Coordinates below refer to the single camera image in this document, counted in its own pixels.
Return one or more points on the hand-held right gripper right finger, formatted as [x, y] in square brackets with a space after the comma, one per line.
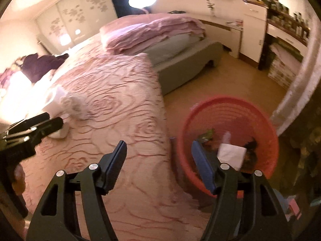
[202, 167]

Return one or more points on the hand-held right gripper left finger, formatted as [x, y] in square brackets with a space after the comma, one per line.
[117, 160]

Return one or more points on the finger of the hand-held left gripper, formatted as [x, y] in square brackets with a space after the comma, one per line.
[45, 130]
[32, 122]

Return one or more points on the white cloth bundle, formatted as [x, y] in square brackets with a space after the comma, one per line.
[60, 132]

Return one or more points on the green snack packet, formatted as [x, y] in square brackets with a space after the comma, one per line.
[207, 133]

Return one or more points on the black plastic bag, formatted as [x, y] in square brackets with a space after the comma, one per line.
[250, 155]

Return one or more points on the red plastic basket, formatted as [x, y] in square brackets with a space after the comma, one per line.
[225, 110]

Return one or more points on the person's left hand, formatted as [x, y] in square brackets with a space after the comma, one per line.
[19, 180]

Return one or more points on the white foam block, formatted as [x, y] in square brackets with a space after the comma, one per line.
[54, 100]

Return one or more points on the plush toys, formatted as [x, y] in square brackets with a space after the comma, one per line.
[8, 74]

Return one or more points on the rose patterned bedspread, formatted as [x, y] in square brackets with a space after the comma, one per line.
[120, 105]

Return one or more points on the dark cloth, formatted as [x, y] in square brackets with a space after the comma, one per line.
[42, 64]

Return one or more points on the pink floral bed sheet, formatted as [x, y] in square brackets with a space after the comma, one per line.
[82, 52]

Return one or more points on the small bright lamp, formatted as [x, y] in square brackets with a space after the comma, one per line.
[65, 39]

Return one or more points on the pink blue box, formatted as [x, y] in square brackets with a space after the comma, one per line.
[292, 203]

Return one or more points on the flower patterned wardrobe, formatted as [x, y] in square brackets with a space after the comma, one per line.
[75, 12]

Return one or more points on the pale textured curtain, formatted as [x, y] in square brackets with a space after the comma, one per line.
[296, 85]

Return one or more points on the patterned storage boxes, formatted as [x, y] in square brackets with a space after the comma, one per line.
[283, 65]

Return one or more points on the pink folded quilt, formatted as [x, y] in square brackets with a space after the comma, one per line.
[150, 31]

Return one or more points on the white wooden desk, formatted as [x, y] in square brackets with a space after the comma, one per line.
[225, 34]

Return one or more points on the white cabinet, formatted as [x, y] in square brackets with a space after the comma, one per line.
[253, 30]

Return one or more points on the shelf with bottles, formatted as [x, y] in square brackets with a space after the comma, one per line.
[286, 15]

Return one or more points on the grey bed frame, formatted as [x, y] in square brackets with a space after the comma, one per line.
[185, 65]

